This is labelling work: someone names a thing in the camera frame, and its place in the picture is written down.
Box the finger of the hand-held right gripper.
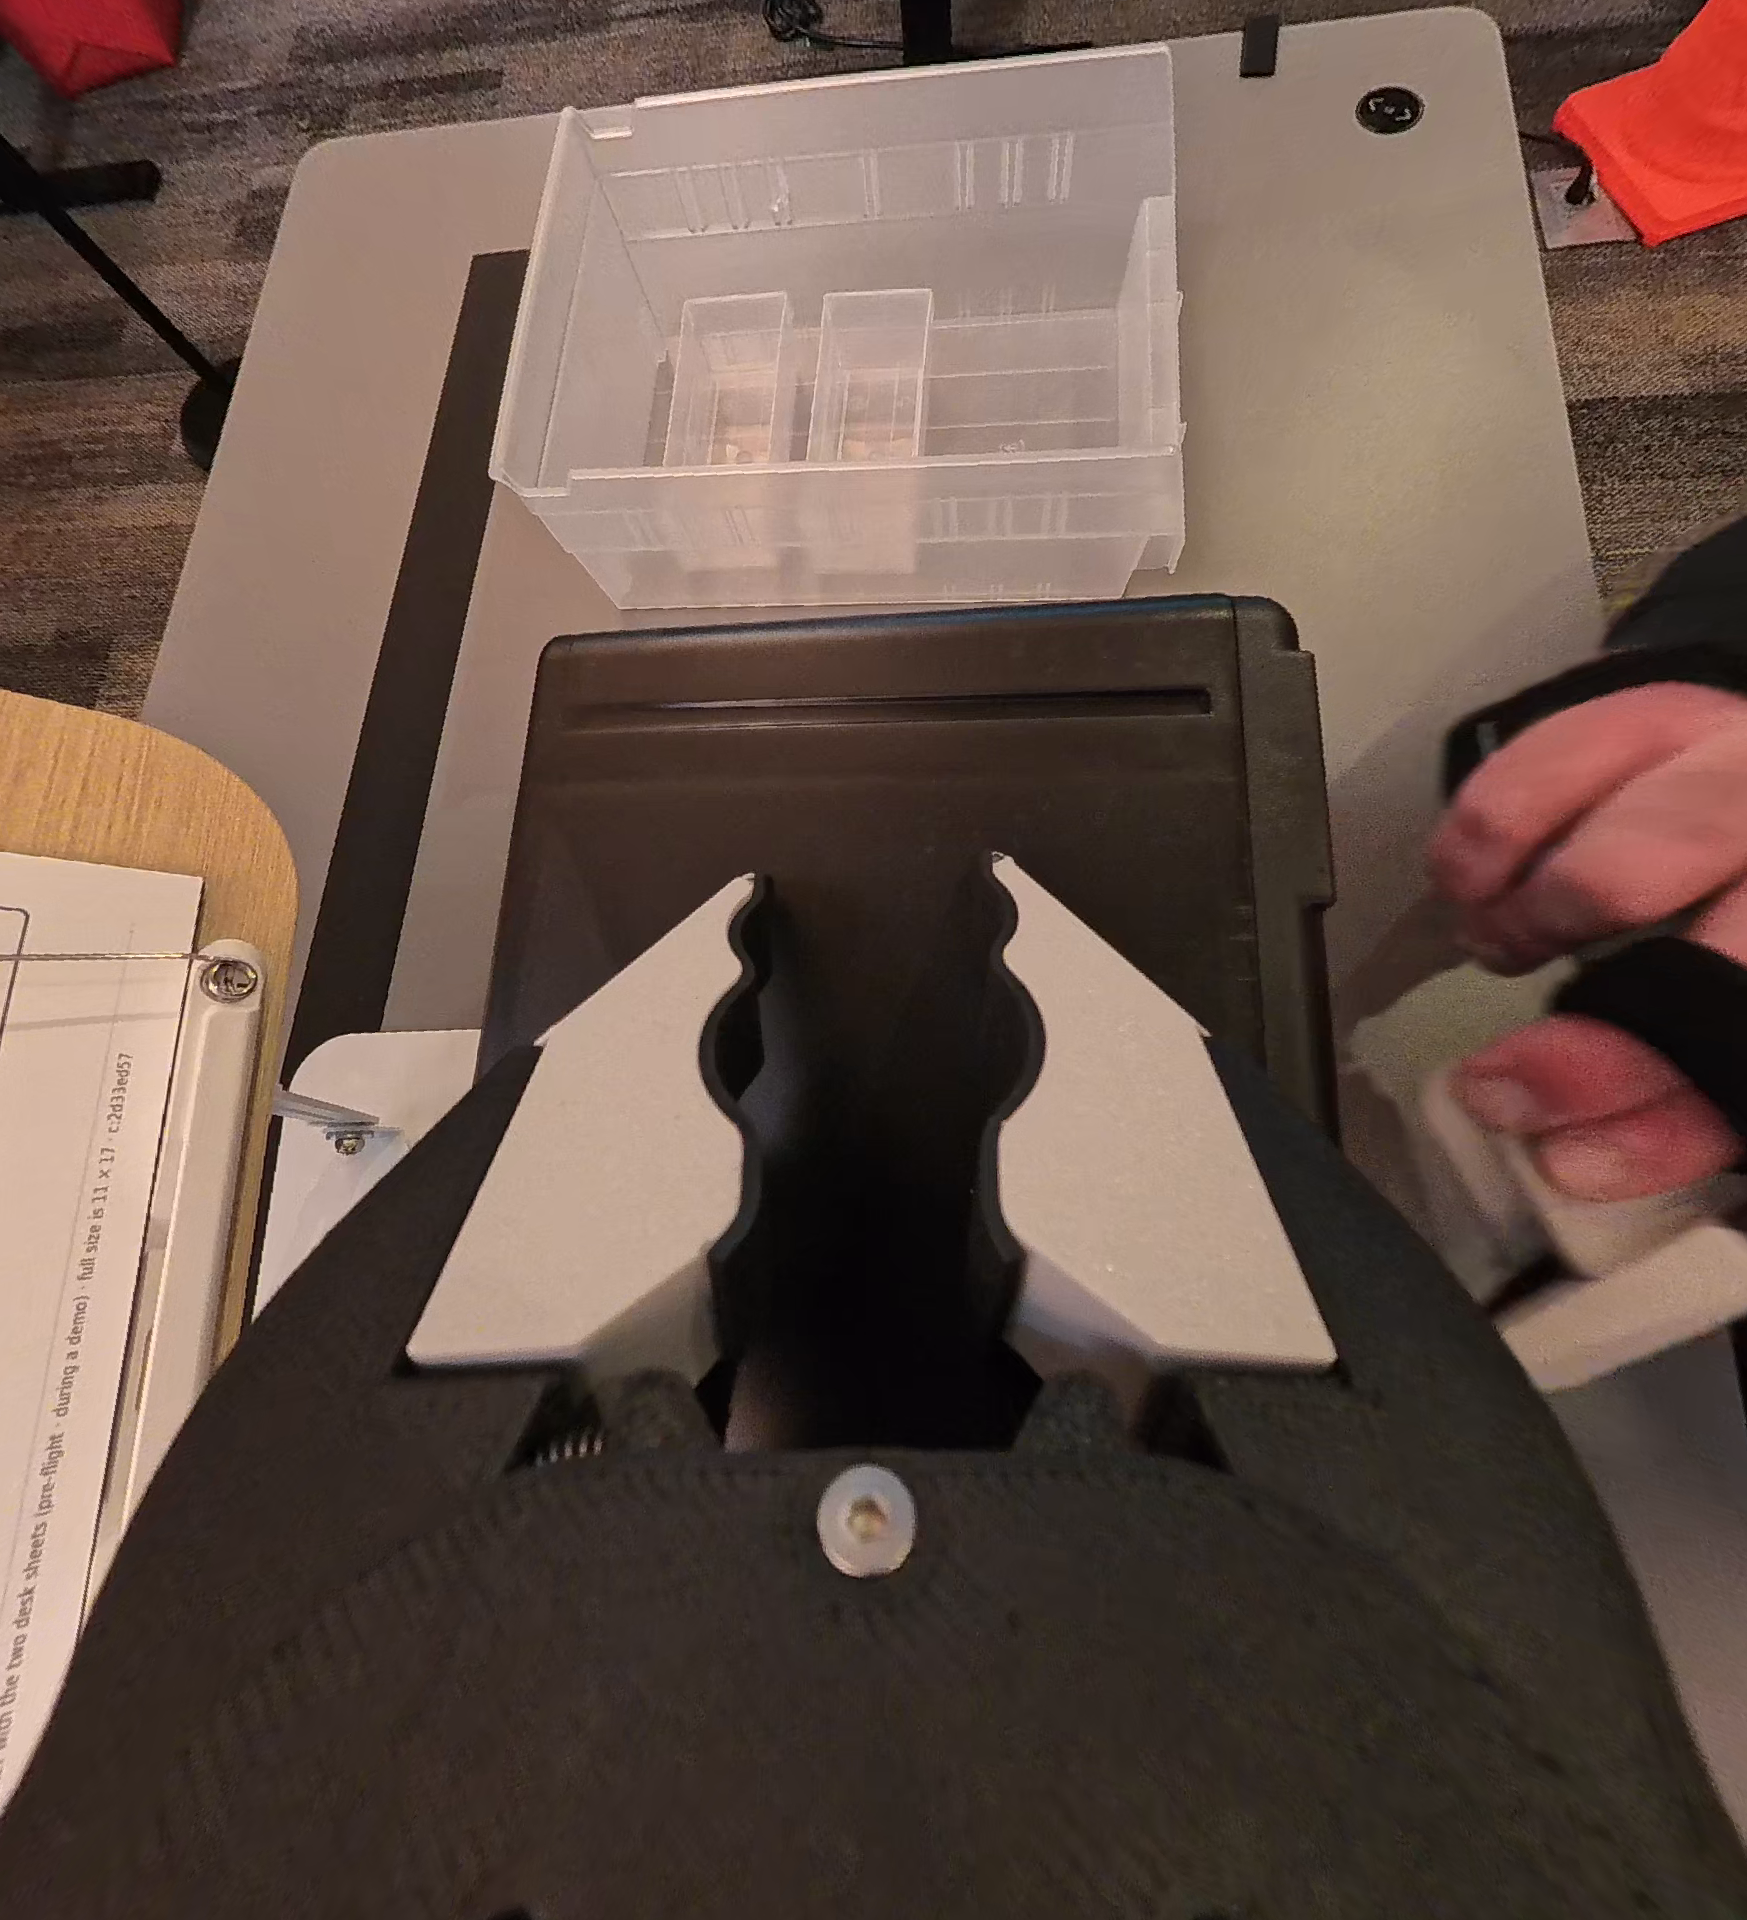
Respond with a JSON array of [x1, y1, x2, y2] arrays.
[[1495, 1218, 1747, 1392]]

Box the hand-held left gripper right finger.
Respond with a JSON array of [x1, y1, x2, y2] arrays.
[[981, 849, 1337, 1378]]

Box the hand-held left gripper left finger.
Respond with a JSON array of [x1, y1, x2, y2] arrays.
[[405, 873, 775, 1378]]

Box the black drawer cabinet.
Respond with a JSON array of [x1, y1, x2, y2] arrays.
[[476, 592, 1341, 1453]]

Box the large clear plastic drawer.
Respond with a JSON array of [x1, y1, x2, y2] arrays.
[[489, 43, 1189, 611]]

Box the small clear plastic drawer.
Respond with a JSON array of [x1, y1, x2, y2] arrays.
[[807, 287, 938, 576], [658, 291, 797, 569]]

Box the person's right forearm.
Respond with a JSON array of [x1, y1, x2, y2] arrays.
[[1601, 435, 1747, 728]]

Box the person's right hand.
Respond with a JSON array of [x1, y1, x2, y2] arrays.
[[1428, 694, 1747, 1201]]

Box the white printed sheet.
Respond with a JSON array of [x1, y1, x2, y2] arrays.
[[0, 839, 207, 1891]]

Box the wooden side table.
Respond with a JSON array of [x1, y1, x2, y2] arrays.
[[0, 670, 302, 1358]]

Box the floor outlet box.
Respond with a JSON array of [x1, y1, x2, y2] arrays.
[[1529, 151, 1633, 252]]

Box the orange cloth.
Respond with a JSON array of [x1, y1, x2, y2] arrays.
[[1551, 0, 1747, 250]]

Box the black stand legs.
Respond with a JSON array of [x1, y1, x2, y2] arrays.
[[0, 36, 242, 470]]

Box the red bag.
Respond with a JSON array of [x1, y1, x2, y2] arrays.
[[10, 0, 188, 95]]

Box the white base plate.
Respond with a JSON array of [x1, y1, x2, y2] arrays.
[[256, 1033, 486, 1329]]

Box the white mounting bracket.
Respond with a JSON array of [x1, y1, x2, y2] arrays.
[[93, 939, 269, 1518]]

